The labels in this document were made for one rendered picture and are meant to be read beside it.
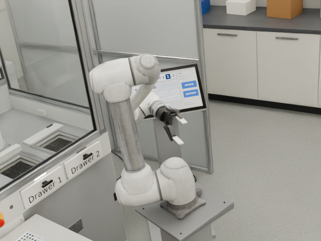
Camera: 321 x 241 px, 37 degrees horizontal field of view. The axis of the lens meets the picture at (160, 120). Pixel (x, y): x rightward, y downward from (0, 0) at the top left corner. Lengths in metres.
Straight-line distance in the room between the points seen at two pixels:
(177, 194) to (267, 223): 1.35
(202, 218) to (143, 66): 0.83
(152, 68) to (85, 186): 1.13
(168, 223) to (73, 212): 0.75
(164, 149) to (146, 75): 1.25
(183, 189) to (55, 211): 0.84
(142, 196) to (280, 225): 1.50
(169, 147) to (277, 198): 1.04
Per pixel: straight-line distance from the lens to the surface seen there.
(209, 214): 2.48
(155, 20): 3.84
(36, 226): 2.69
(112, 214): 3.30
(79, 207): 3.03
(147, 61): 2.13
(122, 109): 2.22
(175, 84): 3.15
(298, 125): 4.92
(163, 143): 3.30
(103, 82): 2.15
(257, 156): 4.41
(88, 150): 2.92
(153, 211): 2.57
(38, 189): 2.74
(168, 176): 2.38
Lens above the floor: 2.33
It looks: 27 degrees down
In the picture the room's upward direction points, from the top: 7 degrees counter-clockwise
